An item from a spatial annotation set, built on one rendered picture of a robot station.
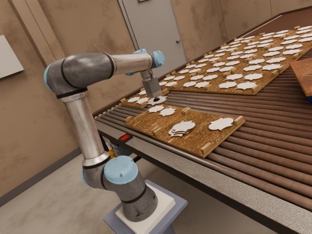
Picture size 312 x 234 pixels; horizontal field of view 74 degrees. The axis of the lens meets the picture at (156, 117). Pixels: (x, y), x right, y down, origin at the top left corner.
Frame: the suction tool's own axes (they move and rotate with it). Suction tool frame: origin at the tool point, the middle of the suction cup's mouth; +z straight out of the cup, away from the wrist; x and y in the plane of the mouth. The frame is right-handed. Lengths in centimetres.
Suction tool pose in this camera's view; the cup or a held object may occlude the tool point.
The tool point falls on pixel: (157, 101)
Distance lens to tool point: 126.6
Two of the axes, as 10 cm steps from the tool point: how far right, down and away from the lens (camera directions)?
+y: -4.9, -2.0, 8.5
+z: 3.2, 8.6, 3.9
